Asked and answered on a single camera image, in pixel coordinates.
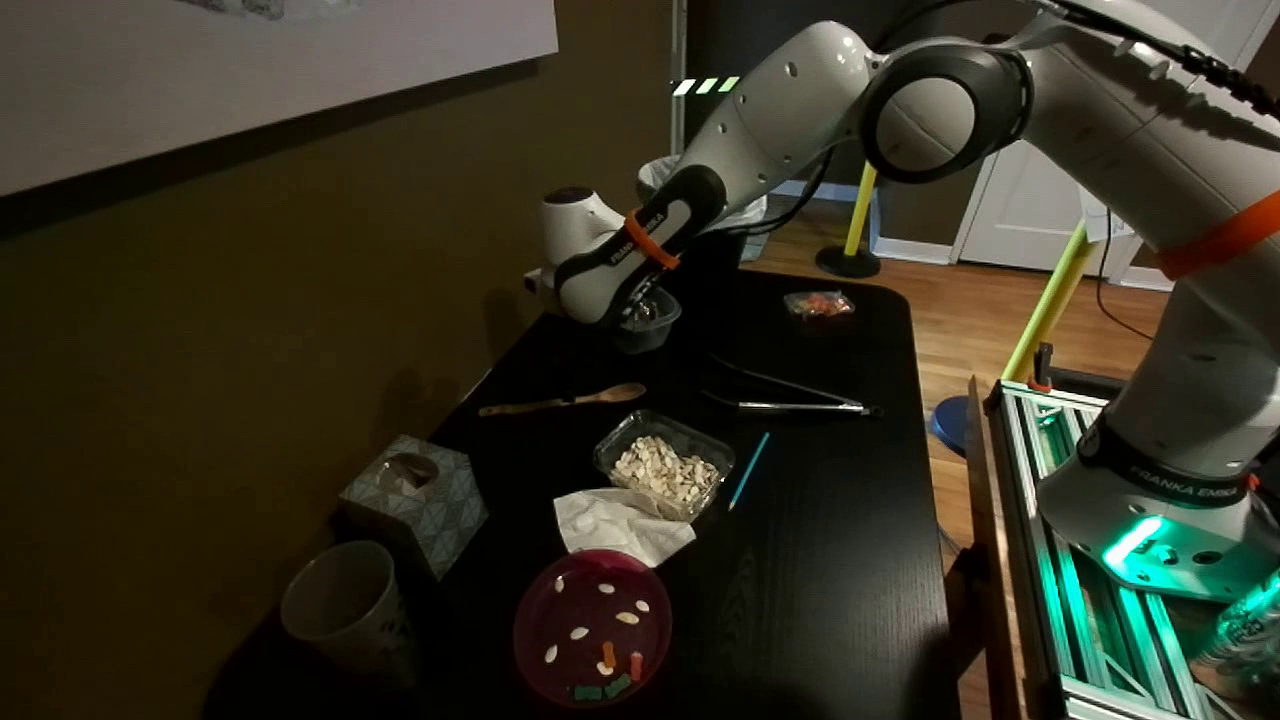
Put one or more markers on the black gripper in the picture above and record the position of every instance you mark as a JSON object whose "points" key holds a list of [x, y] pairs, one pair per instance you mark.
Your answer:
{"points": [[624, 299]]}

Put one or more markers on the wooden spoon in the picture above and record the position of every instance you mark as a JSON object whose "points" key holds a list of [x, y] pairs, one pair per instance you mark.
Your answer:
{"points": [[607, 394]]}

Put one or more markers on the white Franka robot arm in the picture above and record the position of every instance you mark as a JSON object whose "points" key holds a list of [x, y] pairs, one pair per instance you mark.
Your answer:
{"points": [[1172, 162]]}

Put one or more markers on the clear rectangular container with popcorn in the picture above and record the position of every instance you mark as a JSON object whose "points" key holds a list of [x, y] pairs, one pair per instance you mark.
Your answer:
{"points": [[666, 469]]}

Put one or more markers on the small snack packet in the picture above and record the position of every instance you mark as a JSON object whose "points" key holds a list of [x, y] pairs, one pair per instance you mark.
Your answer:
{"points": [[819, 305]]}

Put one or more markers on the long metal tongs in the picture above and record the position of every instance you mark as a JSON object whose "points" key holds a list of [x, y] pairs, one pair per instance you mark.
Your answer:
{"points": [[802, 405]]}

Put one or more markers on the thin blue straw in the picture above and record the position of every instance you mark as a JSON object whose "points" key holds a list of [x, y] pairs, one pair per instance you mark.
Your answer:
{"points": [[751, 469]]}

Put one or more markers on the white paper napkin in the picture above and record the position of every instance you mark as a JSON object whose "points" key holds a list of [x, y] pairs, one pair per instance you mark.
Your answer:
{"points": [[615, 520]]}

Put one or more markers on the yellow pole on black base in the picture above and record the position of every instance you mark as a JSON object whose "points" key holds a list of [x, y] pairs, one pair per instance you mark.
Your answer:
{"points": [[860, 223]]}

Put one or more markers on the patterned tissue box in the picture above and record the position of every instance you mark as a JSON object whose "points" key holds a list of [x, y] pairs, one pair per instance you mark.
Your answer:
{"points": [[414, 505]]}

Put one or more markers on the red bowl with candies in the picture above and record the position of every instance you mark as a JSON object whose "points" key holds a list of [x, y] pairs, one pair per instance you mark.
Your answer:
{"points": [[592, 627]]}

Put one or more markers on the blue round disc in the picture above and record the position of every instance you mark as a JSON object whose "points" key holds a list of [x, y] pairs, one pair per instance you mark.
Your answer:
{"points": [[953, 425]]}

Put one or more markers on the grey paper cup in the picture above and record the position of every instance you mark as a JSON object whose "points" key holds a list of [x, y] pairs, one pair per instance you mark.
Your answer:
{"points": [[342, 600]]}

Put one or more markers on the yellow-green slanted bar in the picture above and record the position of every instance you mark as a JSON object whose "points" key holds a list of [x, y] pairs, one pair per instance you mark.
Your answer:
{"points": [[1049, 300]]}

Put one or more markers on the wooden base board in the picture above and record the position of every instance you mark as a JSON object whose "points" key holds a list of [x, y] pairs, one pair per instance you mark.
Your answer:
{"points": [[999, 562]]}

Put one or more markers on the white wall board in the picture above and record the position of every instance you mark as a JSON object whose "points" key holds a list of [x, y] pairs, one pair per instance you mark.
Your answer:
{"points": [[202, 83]]}

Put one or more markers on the aluminium profile base frame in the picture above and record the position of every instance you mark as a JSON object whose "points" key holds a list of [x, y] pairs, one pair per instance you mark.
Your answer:
{"points": [[1073, 595]]}

